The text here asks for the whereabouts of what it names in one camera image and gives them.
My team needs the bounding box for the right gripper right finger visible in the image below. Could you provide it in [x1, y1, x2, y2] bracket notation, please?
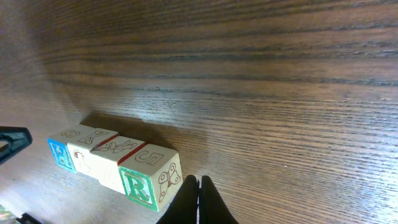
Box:
[199, 175, 238, 224]

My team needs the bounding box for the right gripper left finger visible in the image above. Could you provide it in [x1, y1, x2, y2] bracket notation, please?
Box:
[157, 175, 199, 224]

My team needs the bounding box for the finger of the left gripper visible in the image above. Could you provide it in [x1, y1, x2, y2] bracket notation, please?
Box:
[1, 126, 32, 164]

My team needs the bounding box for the wooden block blue B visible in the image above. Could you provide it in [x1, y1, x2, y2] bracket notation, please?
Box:
[47, 124, 94, 173]

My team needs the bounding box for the wooden block green R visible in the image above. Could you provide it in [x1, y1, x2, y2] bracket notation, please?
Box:
[119, 144, 183, 212]

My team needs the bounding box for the wooden block red Z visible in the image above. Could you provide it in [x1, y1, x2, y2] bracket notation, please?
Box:
[90, 136, 146, 194]

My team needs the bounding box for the wooden block baseball red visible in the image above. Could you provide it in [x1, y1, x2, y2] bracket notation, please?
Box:
[67, 124, 119, 178]

